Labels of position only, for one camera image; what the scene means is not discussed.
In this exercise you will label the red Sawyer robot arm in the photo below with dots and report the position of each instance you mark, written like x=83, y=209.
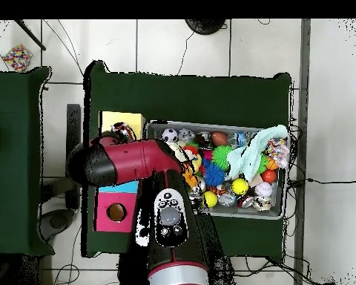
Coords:
x=130, y=160

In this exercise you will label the green spiky ball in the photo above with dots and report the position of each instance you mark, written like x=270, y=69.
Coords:
x=221, y=157

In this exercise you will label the black rod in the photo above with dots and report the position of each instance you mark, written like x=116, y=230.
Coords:
x=29, y=34

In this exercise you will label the wooden box with three holes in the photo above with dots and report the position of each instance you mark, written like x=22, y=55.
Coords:
x=102, y=222

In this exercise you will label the orange ball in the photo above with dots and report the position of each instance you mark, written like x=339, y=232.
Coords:
x=269, y=176

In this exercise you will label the yellow ball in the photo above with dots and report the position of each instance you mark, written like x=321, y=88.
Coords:
x=240, y=186
x=210, y=199

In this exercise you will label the white baseball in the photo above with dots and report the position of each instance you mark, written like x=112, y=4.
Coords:
x=263, y=189

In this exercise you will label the grey rounded object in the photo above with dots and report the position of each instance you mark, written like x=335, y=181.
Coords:
x=56, y=222

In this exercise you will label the mint green cloth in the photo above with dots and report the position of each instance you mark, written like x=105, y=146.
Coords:
x=246, y=157

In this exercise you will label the colourful patterned cloth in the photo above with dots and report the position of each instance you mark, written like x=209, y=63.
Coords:
x=277, y=151
x=17, y=58
x=123, y=129

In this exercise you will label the black round object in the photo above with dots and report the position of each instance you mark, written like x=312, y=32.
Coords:
x=206, y=26

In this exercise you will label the blue spiky ball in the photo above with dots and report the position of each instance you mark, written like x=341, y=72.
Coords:
x=214, y=175

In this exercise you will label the silver mesh bin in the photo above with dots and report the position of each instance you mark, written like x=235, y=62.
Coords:
x=255, y=215

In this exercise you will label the small brown football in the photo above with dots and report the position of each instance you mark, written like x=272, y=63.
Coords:
x=219, y=138

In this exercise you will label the small soccer ball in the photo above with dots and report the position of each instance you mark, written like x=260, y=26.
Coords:
x=169, y=135

